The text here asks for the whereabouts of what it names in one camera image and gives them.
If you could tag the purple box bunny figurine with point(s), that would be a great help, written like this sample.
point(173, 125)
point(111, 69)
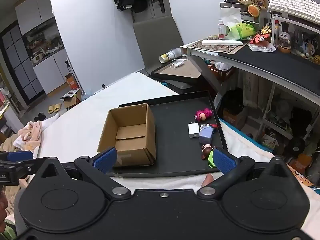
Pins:
point(206, 136)

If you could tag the panda figurine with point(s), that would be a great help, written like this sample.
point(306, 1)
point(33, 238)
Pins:
point(285, 41)

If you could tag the white red medicine bottle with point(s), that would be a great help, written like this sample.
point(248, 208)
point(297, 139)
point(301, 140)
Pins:
point(222, 31)

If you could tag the black desk mat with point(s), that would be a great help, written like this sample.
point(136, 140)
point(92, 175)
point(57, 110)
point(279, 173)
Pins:
point(275, 62)

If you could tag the small orange box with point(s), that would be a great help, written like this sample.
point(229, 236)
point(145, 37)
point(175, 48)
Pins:
point(71, 81)

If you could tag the green plastic bag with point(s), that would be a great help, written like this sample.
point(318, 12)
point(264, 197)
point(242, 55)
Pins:
point(241, 31)

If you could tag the white remote control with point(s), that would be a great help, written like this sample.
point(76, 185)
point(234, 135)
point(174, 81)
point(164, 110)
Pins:
point(221, 42)

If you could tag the person's bare foot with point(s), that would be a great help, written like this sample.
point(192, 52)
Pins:
point(207, 180)

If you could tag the orange plush toy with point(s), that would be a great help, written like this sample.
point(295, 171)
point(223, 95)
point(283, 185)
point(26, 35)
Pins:
point(253, 10)

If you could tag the cream blanket blue border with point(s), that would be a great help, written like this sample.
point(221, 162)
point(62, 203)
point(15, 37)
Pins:
point(247, 145)

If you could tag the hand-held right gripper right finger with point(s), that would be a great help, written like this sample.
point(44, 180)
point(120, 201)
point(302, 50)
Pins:
point(223, 161)

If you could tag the white keyboard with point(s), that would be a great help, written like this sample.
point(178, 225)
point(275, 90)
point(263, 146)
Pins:
point(292, 3)

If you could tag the white desk shelf riser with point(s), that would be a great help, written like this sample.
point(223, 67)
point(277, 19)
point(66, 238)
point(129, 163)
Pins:
point(273, 30)

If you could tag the white charger plug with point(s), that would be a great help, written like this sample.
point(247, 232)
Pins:
point(193, 131)

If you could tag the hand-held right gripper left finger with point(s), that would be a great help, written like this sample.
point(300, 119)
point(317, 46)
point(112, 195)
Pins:
point(105, 159)

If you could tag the green plastic cup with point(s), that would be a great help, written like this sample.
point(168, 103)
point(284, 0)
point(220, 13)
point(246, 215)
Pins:
point(211, 160)

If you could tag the yellow white bottle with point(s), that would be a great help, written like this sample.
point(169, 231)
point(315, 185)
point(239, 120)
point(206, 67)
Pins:
point(170, 55)

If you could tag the green cloth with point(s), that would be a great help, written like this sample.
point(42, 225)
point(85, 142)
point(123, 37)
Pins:
point(7, 231)

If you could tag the white tissue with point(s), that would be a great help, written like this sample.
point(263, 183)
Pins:
point(230, 16)

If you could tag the black seat cushion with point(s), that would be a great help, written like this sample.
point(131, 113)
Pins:
point(182, 86)

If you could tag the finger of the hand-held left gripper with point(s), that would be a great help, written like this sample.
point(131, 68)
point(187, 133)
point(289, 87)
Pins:
point(30, 166)
point(20, 155)

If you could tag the black bag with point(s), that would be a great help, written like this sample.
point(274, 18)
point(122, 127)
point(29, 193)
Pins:
point(232, 101)

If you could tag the red plastic basket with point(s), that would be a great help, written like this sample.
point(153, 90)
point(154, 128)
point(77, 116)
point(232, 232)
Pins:
point(221, 72)

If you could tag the small jar toy blue red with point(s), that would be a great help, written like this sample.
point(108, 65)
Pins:
point(212, 125)

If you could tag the white cabinet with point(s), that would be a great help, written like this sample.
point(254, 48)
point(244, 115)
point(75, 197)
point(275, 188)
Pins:
point(47, 62)

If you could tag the brown-haired doll figurine red dress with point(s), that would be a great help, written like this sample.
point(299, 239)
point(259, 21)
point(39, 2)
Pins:
point(206, 151)

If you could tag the white face mask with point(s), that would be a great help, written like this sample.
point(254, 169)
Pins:
point(178, 63)

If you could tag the dark sliding door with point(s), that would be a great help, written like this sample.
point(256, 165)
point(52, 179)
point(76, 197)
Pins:
point(20, 72)

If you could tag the black framed brown board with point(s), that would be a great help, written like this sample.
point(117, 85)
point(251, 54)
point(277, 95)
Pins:
point(180, 71)

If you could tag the red white paper packet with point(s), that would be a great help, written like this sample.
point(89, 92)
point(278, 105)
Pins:
point(262, 47)

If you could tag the brown cardboard box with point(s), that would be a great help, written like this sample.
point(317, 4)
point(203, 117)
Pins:
point(130, 140)

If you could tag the grey chair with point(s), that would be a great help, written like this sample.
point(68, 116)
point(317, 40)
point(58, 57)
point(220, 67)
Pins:
point(155, 37)

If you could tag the patterned brown mat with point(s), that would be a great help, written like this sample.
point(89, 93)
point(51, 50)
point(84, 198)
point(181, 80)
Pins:
point(212, 48)

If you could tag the grey drawer organiser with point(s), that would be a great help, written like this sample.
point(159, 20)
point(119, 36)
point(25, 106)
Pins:
point(250, 20)

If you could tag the teal cloth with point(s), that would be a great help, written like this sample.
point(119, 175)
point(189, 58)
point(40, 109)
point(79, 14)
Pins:
point(167, 83)

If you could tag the beige pink blanket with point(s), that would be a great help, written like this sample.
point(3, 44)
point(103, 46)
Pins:
point(31, 135)

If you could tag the black tray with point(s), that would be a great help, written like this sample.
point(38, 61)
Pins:
point(175, 130)

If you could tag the orange printed cardboard box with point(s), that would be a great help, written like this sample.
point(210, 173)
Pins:
point(233, 118)

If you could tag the red snack packet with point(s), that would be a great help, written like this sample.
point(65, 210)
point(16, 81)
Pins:
point(262, 33)

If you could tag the black shoes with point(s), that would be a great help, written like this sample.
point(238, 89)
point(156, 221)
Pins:
point(39, 117)

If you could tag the pink bear figurine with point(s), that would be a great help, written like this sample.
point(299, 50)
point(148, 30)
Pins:
point(203, 114)

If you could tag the grey desk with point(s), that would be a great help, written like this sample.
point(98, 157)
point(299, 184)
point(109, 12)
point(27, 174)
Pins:
point(250, 66)

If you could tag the open cardboard box with papers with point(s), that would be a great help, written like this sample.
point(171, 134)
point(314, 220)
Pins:
point(72, 101)

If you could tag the person's left hand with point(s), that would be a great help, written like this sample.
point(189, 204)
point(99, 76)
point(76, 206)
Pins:
point(2, 207)

